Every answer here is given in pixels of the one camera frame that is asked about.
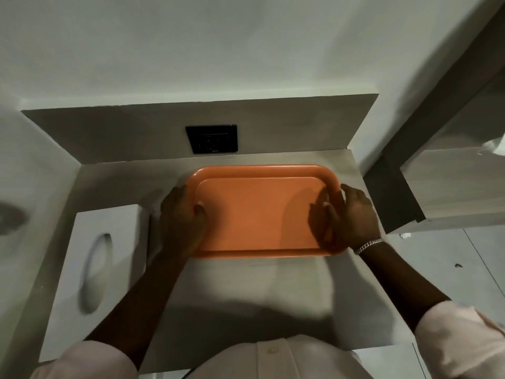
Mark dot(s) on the orange plastic tray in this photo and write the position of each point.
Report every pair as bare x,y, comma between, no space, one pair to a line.
260,211

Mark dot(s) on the person's left thumb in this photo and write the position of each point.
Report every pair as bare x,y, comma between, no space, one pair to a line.
199,214

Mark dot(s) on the person's left forearm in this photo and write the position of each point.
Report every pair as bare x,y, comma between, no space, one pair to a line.
136,294

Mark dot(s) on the black wall socket plate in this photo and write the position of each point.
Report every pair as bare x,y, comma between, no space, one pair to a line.
212,139

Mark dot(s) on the light pink shirt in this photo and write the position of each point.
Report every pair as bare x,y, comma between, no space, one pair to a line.
276,351

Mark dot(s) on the person's right forearm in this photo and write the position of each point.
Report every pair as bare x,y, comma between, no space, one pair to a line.
402,278

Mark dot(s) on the person's right hand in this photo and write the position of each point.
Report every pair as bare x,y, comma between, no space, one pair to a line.
355,221

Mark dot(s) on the person's right thumb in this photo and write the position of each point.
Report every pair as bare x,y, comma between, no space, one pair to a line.
347,191

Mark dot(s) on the white tissue box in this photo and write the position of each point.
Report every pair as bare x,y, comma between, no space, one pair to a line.
92,280

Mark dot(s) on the person's left hand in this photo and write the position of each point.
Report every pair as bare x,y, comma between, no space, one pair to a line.
180,223

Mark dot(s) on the white crumpled paper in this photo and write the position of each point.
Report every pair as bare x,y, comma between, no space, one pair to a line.
493,147

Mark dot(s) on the grey wooden cabinet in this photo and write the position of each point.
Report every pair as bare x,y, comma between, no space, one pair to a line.
446,169

